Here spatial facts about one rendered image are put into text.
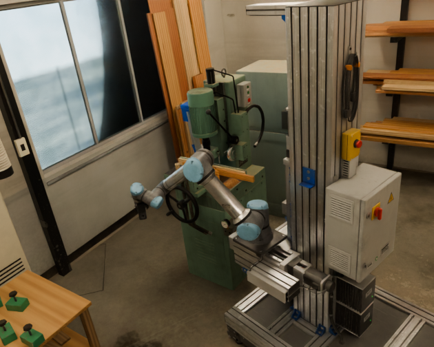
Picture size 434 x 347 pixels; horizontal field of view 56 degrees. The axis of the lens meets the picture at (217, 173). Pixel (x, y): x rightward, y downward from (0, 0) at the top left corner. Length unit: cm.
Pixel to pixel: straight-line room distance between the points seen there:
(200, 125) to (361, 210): 127
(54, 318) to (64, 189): 137
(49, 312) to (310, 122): 182
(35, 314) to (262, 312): 138
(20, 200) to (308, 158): 228
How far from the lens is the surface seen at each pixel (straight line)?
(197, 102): 268
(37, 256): 370
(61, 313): 264
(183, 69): 449
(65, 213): 375
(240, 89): 289
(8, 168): 315
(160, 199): 231
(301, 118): 201
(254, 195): 313
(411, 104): 475
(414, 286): 339
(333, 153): 198
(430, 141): 439
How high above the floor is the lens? 219
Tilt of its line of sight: 26 degrees down
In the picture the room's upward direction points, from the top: 7 degrees counter-clockwise
